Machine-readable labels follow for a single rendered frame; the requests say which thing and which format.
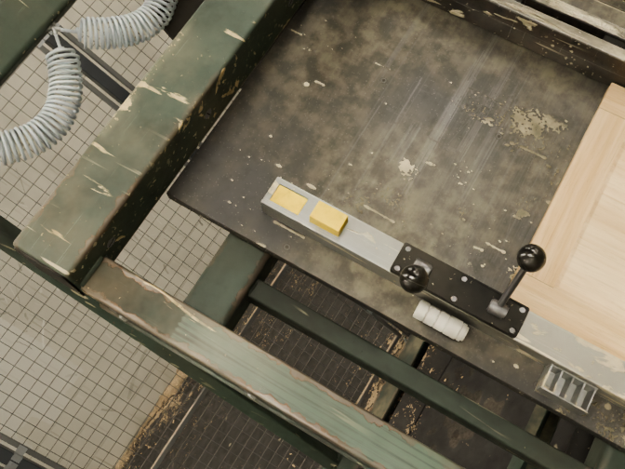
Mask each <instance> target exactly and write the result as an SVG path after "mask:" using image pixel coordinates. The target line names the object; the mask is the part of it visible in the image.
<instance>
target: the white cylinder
mask: <svg viewBox="0 0 625 469"><path fill-rule="evenodd" d="M413 317H415V318H416V319H417V320H419V321H423V323H424V324H426V325H428V326H430V327H432V328H434V329H436V330H438V331H440V332H443V334H445V335H446V336H448V337H449V338H451V339H453V340H454V339H456V341H458V342H459V341H463V340H464V338H465V336H466V334H467V332H468V330H469V328H468V325H467V324H465V323H463V321H461V320H459V319H457V318H456V317H454V316H453V315H450V314H449V313H447V312H445V311H443V310H442V311H441V309H439V308H438V307H436V306H434V305H431V304H430V303H428V302H427V301H424V300H421V301H420V302H419V305H418V307H417V309H416V310H415V312H414V314H413Z"/></svg>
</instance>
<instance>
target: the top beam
mask: <svg viewBox="0 0 625 469"><path fill-rule="evenodd" d="M303 1H304V0H205V1H204V2H203V3H202V5H201V6H200V7H199V8H198V9H197V10H196V11H195V12H194V14H193V15H192V17H191V18H190V19H189V20H188V22H187V23H186V24H185V25H184V27H183V28H182V29H181V30H180V32H179V33H178V34H177V36H176V37H175V38H174V39H173V41H172V42H171V43H170V45H169V46H168V47H167V48H166V50H165V51H164V52H163V54H162V55H161V56H160V57H159V59H158V60H157V61H156V62H155V64H154V65H153V67H152V68H151V69H150V70H149V72H148V73H146V74H145V76H144V77H143V78H142V79H141V81H140V82H139V83H138V85H137V86H136V87H135V89H134V90H133V91H132V92H131V94H130V95H129V96H128V97H127V99H126V100H125V101H124V103H123V104H122V105H121V106H120V108H119V109H118V110H117V111H116V113H115V114H114V115H113V117H112V118H111V119H110V121H109V122H108V123H107V124H106V126H105V127H104V128H103V129H102V131H101V132H100V133H99V135H98V136H97V137H96V139H95V140H93V141H92V143H91V144H90V145H89V146H88V148H87V149H86V150H85V152H84V153H83V154H82V155H81V157H80V158H79V159H78V161H77V162H76V163H75V164H74V166H73V167H72V168H71V170H70V171H69V172H68V173H67V175H66V176H65V177H64V178H63V180H62V181H61V182H60V184H59V185H58V186H57V188H56V189H55V190H54V191H53V193H52V194H51V195H50V196H49V198H48V199H47V200H46V202H45V203H44V204H43V205H42V206H41V207H40V208H39V210H38V211H37V212H36V213H35V215H34V216H33V217H32V219H31V220H30V221H29V222H28V224H27V225H26V226H25V227H24V229H23V230H22V231H21V232H20V234H19V235H18V237H17V238H16V239H15V240H14V242H13V246H14V249H15V250H16V251H17V252H18V253H19V254H20V255H21V256H22V257H23V258H25V259H26V260H27V261H29V262H30V263H31V264H32V265H33V266H35V267H36V268H37V269H39V270H40V271H42V272H44V273H45V274H47V275H49V276H51V277H52V278H54V279H56V280H57V281H59V282H61V284H63V285H65V286H66V287H68V288H70V289H72V290H73V291H75V292H77V293H78V294H80V295H82V296H85V295H87V294H85V293H84V292H83V291H82V290H81V286H80V284H81V283H82V281H83V280H84V278H85V277H86V275H87V274H88V272H89V271H90V270H91V268H92V267H93V266H94V264H95V263H96V262H97V260H98V259H99V258H100V256H101V257H102V258H103V257H105V255H106V254H108V255H109V256H110V257H111V258H112V260H113V261H115V259H116V258H117V257H118V255H119V254H120V253H121V251H122V250H123V248H124V247H125V246H126V244H127V243H128V241H129V240H130V238H131V237H132V236H133V234H134V233H136V231H137V230H138V228H139V227H140V225H141V224H142V223H143V221H144V220H145V218H146V217H147V216H148V214H149V213H150V212H151V210H152V209H153V207H154V206H155V204H156V203H157V202H158V200H159V199H160V198H161V196H162V195H163V193H164V192H165V191H166V189H167V188H168V186H169V185H170V183H171V182H172V181H173V180H174V179H175V178H176V176H177V175H178V173H179V172H180V170H181V169H182V168H183V166H184V165H185V163H186V162H187V161H188V159H189V158H190V157H191V155H192V154H193V152H194V151H195V149H196V148H197V147H198V145H199V144H200V142H201V141H202V140H203V138H204V137H205V136H206V134H207V132H208V131H209V130H210V129H211V128H212V127H213V125H214V124H215V122H216V121H217V120H218V118H219V117H220V115H221V114H222V112H223V111H224V110H225V108H226V107H227V106H228V104H229V103H230V101H231V100H232V99H233V97H234V96H235V94H236V93H237V91H238V90H239V89H240V87H241V86H242V85H243V84H244V82H245V81H246V80H247V78H248V77H249V76H250V74H251V73H252V71H253V70H254V69H255V67H256V66H257V65H258V63H259V61H260V60H261V59H262V57H263V56H264V55H265V53H266V52H267V51H268V49H269V48H270V46H271V45H272V44H273V42H274V41H275V39H276V38H277V36H278V35H279V34H280V32H282V31H283V29H284V28H285V26H286V25H287V23H288V22H289V21H290V19H291V18H292V16H293V15H294V14H295V12H296V11H297V10H298V8H299V6H300V5H301V4H302V2H303Z"/></svg>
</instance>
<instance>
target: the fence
mask: <svg viewBox="0 0 625 469"><path fill-rule="evenodd" d="M279 185H282V186H284V187H286V188H287V189H289V190H290V191H292V192H294V193H296V194H299V195H301V196H302V197H304V198H306V199H308V201H307V202H306V204H305V205H304V207H303V209H302V210H301V212H300V213H299V215H297V214H295V213H293V212H291V211H289V210H287V209H285V208H283V207H281V206H279V205H277V204H275V203H274V202H273V201H271V200H270V199H271V198H272V196H273V194H274V193H275V191H276V190H277V188H278V187H279ZM319 201H322V202H324V203H325V204H327V205H329V206H331V207H333V206H332V205H330V204H328V203H327V202H325V201H323V200H321V199H319V198H318V197H316V196H314V195H312V194H309V193H307V192H305V191H304V190H302V189H300V188H299V187H297V186H295V185H293V184H291V183H290V182H288V181H285V180H283V179H281V178H279V177H277V178H276V180H275V181H274V183H273V185H272V186H271V188H270V189H269V191H268V192H267V194H266V195H265V196H264V197H263V199H262V200H261V206H262V211H263V212H264V213H266V214H268V215H270V216H271V217H273V218H275V219H277V220H279V221H280V222H282V223H284V224H286V225H288V226H289V227H291V228H293V229H295V230H297V231H299V232H300V233H302V234H304V235H307V236H308V237H310V238H311V239H313V240H315V241H317V242H319V243H320V244H322V245H324V246H326V247H328V248H330V249H332V250H334V251H336V252H338V253H339V254H340V255H342V256H344V257H346V258H348V259H350V260H351V261H354V262H356V263H358V264H360V265H361V266H363V267H365V268H366V269H368V270H369V271H371V272H373V273H375V274H377V275H379V276H381V277H383V278H385V279H387V280H389V281H390V282H392V283H394V284H395V285H397V286H399V287H400V288H402V287H401V285H400V282H399V276H398V275H395V274H393V273H391V272H390V269H391V266H392V264H393V262H394V260H395V259H396V257H397V255H398V253H399V252H400V250H401V248H402V246H403V245H404V243H402V242H400V241H398V240H396V239H394V238H392V237H390V236H389V235H387V234H384V233H383V232H381V231H379V230H377V229H376V228H374V227H372V226H370V225H368V224H366V223H364V222H362V221H360V220H358V219H356V218H355V217H353V216H351V215H349V214H347V213H346V212H344V211H342V210H340V209H338V208H335V207H333V208H335V209H337V210H338V211H340V212H342V213H344V214H346V215H348V222H347V224H346V225H345V227H344V228H343V230H342V232H341V233H340V235H339V237H337V236H335V235H333V234H331V233H330V232H328V231H326V230H324V229H322V228H320V227H319V226H317V225H315V224H313V223H311V222H310V215H311V213H312V212H313V210H314V208H315V206H316V205H317V203H318V202H319ZM414 295H416V296H418V297H420V298H421V299H423V300H424V301H426V302H429V303H430V304H432V305H434V306H436V307H438V308H440V309H441V310H443V311H445V312H447V313H449V314H450V315H453V316H454V317H456V318H458V319H459V320H461V321H463V322H465V323H467V324H469V325H470V326H472V327H474V328H477V329H479V330H480V331H482V332H483V333H485V334H487V335H489V336H490V337H492V338H494V339H496V340H498V341H500V342H502V343H504V344H506V345H508V346H510V347H511V348H512V349H514V350H516V351H518V352H520V353H521V354H523V355H526V356H528V357H530V358H531V359H533V360H535V361H537V362H539V363H540V364H541V365H543V366H545V367H546V366H548V365H550V364H554V365H555V366H556V367H558V368H560V369H563V370H565V371H566V372H568V373H570V374H572V375H574V376H576V377H578V378H579V379H581V380H583V381H585V382H587V383H588V384H590V385H592V386H594V387H596V388H598V390H597V391H596V394H597V395H599V396H600V397H602V398H604V399H606V400H608V401H610V402H611V403H613V404H615V405H617V406H619V407H620V408H622V409H625V361H623V360H621V359H619V358H617V357H616V356H614V355H611V354H610V353H608V352H606V351H604V350H603V349H601V348H599V347H597V346H595V345H593V344H591V343H589V342H587V341H585V340H583V339H581V338H580V337H578V336H576V335H575V334H573V333H571V332H569V331H567V330H565V329H563V328H561V327H559V326H557V325H555V324H553V323H552V322H550V321H548V320H547V319H545V318H543V317H541V316H539V315H536V314H534V313H533V312H531V311H529V312H528V314H527V316H526V318H525V322H524V324H523V325H522V327H521V329H520V331H519V333H518V335H517V337H516V338H514V339H513V338H511V337H509V336H508V335H506V334H504V333H502V332H500V331H498V330H496V329H495V328H492V327H490V326H489V325H487V324H486V323H484V322H482V321H480V320H478V319H476V318H475V317H473V316H471V315H468V314H466V313H465V312H463V311H461V310H460V309H458V308H456V307H454V306H453V305H451V304H449V303H447V302H445V301H443V300H441V299H439V298H437V297H435V296H433V295H432V294H431V293H429V292H427V291H425V290H423V291H421V292H420V293H416V294H414Z"/></svg>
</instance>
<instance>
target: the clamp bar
mask: <svg viewBox="0 0 625 469"><path fill-rule="evenodd" d="M421 1H424V2H426V3H428V4H430V5H432V6H435V7H438V8H440V9H442V10H444V11H446V12H448V13H450V14H452V15H454V16H457V17H459V18H461V19H463V20H466V21H468V22H470V23H472V24H474V25H477V26H479V27H481V28H483V29H485V30H487V31H489V32H491V33H493V34H496V35H499V36H501V37H503V38H505V39H507V40H510V41H512V42H514V43H515V44H517V45H520V46H522V47H525V48H527V49H529V50H532V51H534V52H536V53H538V54H539V55H542V56H544V57H546V58H548V59H550V60H554V61H556V62H558V63H560V64H563V65H564V66H566V67H568V68H570V69H572V70H575V71H577V72H579V73H581V74H585V75H587V76H589V77H590V78H592V79H595V80H597V81H599V82H601V83H603V84H606V85H608V86H610V85H611V83H615V84H617V85H619V86H621V87H625V29H624V28H621V27H619V26H617V25H615V24H613V23H611V22H609V21H606V20H603V19H601V18H598V17H596V16H594V15H592V14H590V13H588V12H586V11H583V10H581V9H579V8H576V7H573V6H571V5H569V4H567V3H565V2H562V1H560V0H421Z"/></svg>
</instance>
